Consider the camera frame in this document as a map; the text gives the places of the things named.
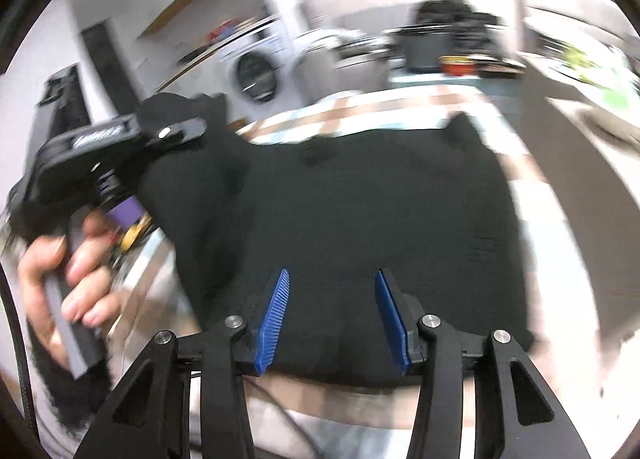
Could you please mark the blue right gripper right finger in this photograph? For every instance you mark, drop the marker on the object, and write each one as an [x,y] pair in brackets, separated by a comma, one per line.
[399,314]

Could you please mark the white front-load washing machine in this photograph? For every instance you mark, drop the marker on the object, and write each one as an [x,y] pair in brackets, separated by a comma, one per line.
[257,72]

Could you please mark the checkered plaid tablecloth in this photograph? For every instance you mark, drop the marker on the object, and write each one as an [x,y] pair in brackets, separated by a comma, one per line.
[517,416]

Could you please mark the black knit sweater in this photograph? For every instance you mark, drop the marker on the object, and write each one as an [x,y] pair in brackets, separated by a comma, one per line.
[432,206]

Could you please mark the person's left hand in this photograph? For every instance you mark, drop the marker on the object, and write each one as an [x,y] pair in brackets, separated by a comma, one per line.
[66,288]

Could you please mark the black clothes pile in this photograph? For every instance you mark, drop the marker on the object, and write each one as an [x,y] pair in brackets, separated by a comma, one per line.
[471,31]

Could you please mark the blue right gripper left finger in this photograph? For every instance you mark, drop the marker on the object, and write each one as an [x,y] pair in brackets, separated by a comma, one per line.
[264,315]

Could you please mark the grey sofa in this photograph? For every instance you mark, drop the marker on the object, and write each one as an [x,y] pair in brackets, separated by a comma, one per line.
[332,60]

